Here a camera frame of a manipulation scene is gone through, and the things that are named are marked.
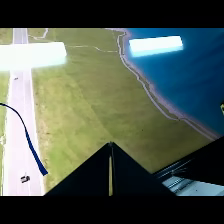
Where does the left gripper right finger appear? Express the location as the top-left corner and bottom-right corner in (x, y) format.
(110, 141), (175, 197)

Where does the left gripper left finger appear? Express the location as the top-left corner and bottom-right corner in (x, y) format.
(44, 141), (112, 197)

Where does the silver frame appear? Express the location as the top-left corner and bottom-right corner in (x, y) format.
(161, 175), (224, 197)

